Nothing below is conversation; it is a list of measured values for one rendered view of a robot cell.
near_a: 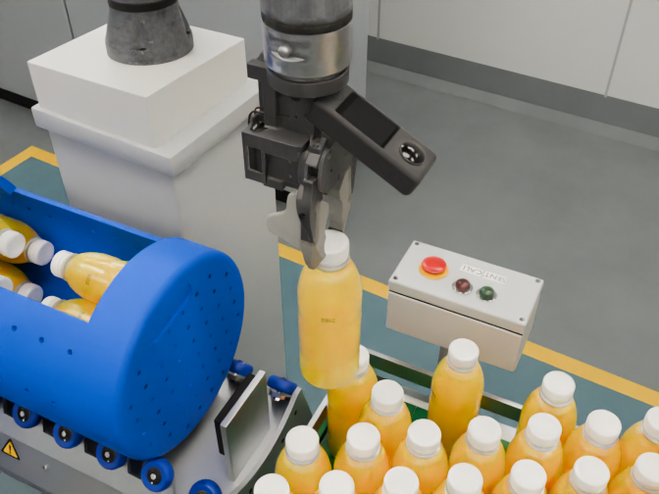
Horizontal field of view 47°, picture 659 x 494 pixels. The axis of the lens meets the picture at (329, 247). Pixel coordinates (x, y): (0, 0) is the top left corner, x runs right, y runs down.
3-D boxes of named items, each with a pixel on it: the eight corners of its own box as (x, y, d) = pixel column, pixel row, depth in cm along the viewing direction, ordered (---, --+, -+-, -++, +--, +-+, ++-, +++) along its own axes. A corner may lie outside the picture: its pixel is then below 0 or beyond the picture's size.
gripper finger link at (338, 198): (306, 210, 82) (296, 147, 75) (355, 224, 80) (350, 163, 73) (292, 229, 81) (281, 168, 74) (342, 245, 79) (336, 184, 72)
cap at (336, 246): (312, 240, 79) (312, 226, 77) (349, 241, 78) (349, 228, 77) (309, 265, 76) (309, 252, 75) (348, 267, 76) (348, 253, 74)
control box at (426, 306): (409, 286, 121) (414, 237, 114) (532, 327, 114) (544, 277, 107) (384, 327, 114) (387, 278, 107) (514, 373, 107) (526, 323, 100)
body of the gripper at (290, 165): (282, 145, 76) (278, 33, 68) (360, 167, 73) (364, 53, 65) (243, 185, 71) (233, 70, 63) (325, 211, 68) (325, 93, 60)
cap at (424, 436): (403, 428, 90) (404, 419, 89) (434, 424, 91) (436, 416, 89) (411, 457, 87) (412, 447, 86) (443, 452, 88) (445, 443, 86)
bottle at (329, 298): (302, 345, 92) (298, 228, 80) (359, 348, 92) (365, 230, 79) (297, 391, 87) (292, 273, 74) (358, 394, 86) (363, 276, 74)
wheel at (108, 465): (101, 433, 103) (92, 437, 101) (129, 435, 102) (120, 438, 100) (103, 467, 103) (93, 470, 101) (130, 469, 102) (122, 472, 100)
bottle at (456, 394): (461, 416, 114) (477, 331, 102) (480, 454, 109) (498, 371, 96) (417, 425, 112) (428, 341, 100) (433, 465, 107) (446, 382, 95)
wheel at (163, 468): (151, 450, 100) (142, 454, 98) (179, 463, 99) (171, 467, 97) (143, 481, 101) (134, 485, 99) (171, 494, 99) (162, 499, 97)
